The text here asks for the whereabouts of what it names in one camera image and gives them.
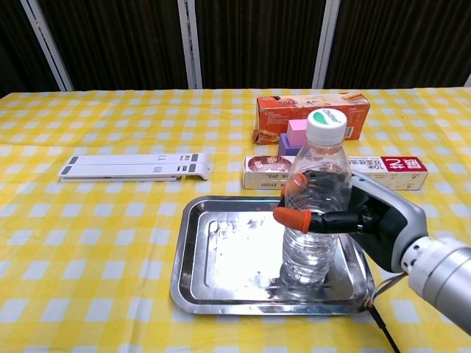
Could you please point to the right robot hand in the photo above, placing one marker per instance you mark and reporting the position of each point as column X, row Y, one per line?
column 386, row 220

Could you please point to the transparent small plastic bottle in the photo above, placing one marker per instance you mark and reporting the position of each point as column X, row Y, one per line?
column 312, row 257

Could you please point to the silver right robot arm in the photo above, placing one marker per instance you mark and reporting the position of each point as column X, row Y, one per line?
column 445, row 279

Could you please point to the stainless steel tray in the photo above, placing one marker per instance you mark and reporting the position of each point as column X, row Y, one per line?
column 228, row 264

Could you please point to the baking paper roll box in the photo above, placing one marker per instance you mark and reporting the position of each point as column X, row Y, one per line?
column 390, row 173

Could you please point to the purple foam block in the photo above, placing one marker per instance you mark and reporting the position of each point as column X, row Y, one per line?
column 289, row 149

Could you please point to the pink foam cube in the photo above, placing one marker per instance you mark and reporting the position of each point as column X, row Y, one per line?
column 297, row 132

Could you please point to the orange snack carton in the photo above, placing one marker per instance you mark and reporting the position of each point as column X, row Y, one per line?
column 283, row 110

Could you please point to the white folding laptop stand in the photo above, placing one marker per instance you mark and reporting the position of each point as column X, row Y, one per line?
column 129, row 167

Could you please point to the yellow white checkered tablecloth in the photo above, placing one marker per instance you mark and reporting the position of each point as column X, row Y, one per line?
column 73, row 239

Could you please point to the white partition post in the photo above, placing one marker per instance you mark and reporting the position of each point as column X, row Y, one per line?
column 468, row 81
column 48, row 44
column 325, row 44
column 189, row 44

